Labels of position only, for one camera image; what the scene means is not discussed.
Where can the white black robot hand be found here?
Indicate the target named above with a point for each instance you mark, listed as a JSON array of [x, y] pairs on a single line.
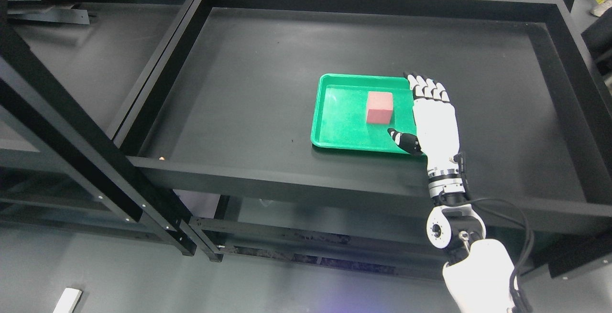
[[437, 135]]

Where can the pink foam block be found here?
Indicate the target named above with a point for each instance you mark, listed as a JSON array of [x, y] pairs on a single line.
[[379, 107]]

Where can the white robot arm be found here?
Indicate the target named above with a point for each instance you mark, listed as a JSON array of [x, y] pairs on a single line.
[[479, 273]]

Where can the green plastic tray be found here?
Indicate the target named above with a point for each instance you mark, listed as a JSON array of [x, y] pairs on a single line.
[[339, 116]]

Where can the black metal shelf right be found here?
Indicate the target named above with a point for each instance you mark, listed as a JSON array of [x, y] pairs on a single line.
[[291, 100]]

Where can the black metal shelf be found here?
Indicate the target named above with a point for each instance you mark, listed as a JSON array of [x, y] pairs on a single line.
[[291, 100], [75, 77]]

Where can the black metal shelf left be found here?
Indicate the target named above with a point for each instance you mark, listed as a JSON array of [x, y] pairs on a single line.
[[75, 77]]

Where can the white table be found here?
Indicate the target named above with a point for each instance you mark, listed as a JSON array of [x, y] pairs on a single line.
[[68, 300]]

